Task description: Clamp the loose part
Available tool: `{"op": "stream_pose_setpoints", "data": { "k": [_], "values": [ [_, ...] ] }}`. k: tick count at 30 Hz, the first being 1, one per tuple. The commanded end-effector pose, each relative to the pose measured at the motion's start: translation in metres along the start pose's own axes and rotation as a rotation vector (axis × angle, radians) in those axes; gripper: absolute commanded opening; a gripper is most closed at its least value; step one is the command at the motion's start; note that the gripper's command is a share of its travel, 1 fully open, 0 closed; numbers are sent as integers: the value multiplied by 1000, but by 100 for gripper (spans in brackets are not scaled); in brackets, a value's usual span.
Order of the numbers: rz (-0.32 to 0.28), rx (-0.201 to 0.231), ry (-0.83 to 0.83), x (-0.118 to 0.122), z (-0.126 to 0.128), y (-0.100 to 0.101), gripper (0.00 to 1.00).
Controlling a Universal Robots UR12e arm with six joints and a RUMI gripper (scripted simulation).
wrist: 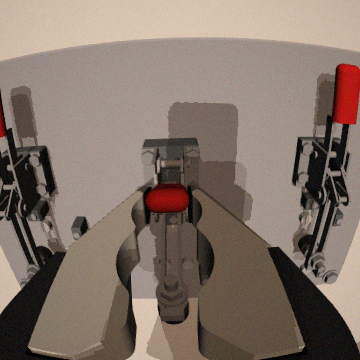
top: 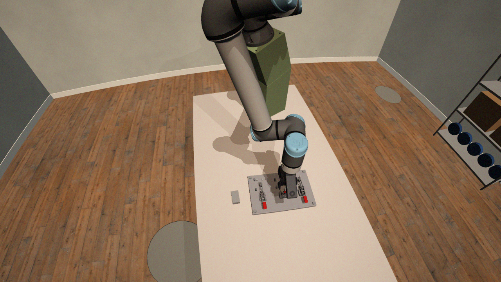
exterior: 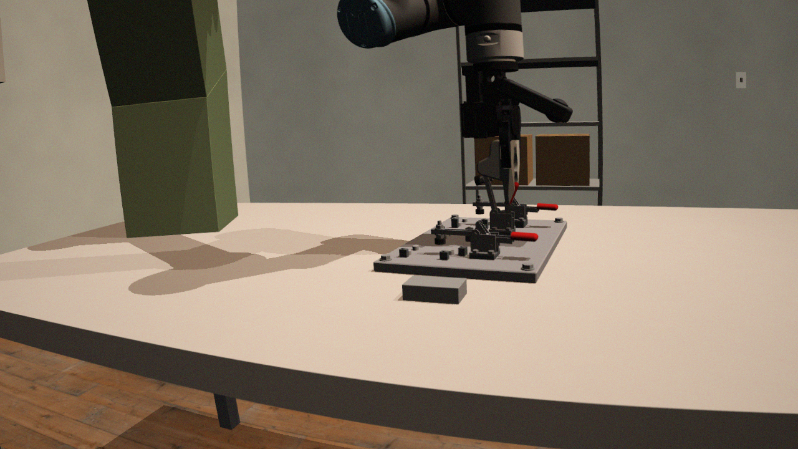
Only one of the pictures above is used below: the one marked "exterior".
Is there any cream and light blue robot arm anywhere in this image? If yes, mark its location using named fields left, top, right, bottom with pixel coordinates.
left=337, top=0, right=573, bottom=123

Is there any grey toggle clamp with red handle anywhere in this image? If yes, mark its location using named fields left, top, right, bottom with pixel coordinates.
left=431, top=220, right=538, bottom=260

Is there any red-handled toggle clamp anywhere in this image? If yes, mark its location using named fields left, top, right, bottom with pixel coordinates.
left=473, top=195, right=558, bottom=228

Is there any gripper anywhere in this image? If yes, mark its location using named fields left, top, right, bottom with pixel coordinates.
left=461, top=61, right=521, bottom=205

